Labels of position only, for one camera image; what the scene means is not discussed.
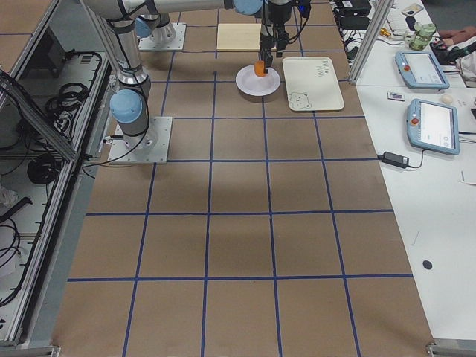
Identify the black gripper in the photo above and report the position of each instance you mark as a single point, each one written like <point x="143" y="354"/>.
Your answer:
<point x="274" y="15"/>

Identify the orange fruit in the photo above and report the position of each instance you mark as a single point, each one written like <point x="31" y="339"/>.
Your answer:
<point x="260" y="69"/>

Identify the white ridged plate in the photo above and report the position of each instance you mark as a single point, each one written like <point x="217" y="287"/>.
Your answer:
<point x="249" y="83"/>

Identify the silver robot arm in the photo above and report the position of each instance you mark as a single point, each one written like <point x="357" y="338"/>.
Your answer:
<point x="129" y="105"/>
<point x="201" y="4"/>

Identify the cream bear tray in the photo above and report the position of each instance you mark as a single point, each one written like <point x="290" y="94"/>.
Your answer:
<point x="312" y="84"/>

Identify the bamboo cutting board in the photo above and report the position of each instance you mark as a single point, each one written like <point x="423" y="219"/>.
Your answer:
<point x="238" y="37"/>

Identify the small card box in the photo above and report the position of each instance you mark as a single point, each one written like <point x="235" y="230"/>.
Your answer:
<point x="395" y="96"/>

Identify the green glass jar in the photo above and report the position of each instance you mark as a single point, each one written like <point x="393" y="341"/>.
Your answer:
<point x="422" y="35"/>

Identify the upper blue teach pendant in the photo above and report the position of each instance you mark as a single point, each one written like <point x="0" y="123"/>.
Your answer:
<point x="420" y="70"/>

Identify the blue teach pendant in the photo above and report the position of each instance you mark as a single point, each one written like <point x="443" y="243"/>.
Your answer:
<point x="433" y="126"/>
<point x="420" y="70"/>

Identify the black power adapter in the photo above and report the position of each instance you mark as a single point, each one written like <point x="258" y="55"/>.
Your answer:
<point x="394" y="159"/>

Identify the lower blue teach pendant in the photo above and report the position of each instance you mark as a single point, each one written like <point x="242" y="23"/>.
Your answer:
<point x="433" y="126"/>

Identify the aluminium side rack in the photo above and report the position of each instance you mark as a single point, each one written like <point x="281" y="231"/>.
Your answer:
<point x="56" y="82"/>

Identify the black round cap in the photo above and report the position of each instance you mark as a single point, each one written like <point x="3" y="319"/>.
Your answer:
<point x="427" y="264"/>

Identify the aluminium frame post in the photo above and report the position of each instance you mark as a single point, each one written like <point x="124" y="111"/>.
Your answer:
<point x="378" y="18"/>

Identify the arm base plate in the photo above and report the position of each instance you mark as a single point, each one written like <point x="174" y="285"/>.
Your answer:
<point x="153" y="148"/>
<point x="167" y="38"/>

